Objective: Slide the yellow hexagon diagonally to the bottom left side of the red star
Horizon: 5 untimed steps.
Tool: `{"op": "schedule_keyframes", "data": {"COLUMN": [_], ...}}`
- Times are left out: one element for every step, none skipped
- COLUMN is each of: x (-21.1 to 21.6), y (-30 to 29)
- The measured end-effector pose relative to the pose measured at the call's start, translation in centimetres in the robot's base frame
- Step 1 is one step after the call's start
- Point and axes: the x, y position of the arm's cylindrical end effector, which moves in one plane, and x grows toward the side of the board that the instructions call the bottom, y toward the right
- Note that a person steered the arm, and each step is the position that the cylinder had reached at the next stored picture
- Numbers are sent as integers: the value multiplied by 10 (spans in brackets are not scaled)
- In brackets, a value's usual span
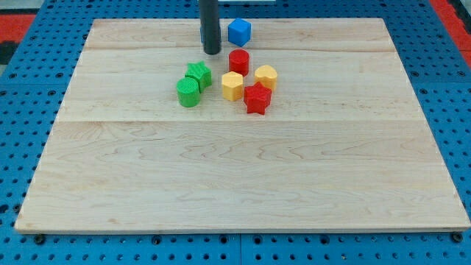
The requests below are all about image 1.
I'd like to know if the red cylinder block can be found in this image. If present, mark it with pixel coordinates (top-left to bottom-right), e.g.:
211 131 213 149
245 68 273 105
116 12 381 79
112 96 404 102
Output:
228 49 250 77

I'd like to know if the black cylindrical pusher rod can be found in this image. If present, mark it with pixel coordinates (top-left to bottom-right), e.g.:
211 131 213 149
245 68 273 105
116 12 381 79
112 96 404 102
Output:
199 0 221 55

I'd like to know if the green star block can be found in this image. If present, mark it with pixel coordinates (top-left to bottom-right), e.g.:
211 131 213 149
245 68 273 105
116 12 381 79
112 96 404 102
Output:
185 61 212 93

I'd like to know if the red star block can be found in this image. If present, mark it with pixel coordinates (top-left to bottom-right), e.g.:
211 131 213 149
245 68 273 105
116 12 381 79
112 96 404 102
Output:
244 82 272 115

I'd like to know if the light wooden board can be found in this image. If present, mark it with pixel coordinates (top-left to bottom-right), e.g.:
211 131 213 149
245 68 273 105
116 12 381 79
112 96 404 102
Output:
15 18 470 235

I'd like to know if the blue cube block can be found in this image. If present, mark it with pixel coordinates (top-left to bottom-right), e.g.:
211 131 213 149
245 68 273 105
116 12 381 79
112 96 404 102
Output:
227 18 252 47

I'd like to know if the green cylinder block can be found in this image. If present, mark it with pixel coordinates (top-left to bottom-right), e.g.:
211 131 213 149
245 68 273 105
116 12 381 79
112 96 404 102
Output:
177 77 200 107

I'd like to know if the yellow heart block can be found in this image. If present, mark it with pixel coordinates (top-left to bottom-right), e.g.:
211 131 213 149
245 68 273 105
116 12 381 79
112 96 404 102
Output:
254 65 278 91

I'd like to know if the yellow hexagon block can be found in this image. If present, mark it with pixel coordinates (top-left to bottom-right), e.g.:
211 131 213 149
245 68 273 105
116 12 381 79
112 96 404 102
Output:
222 71 244 102

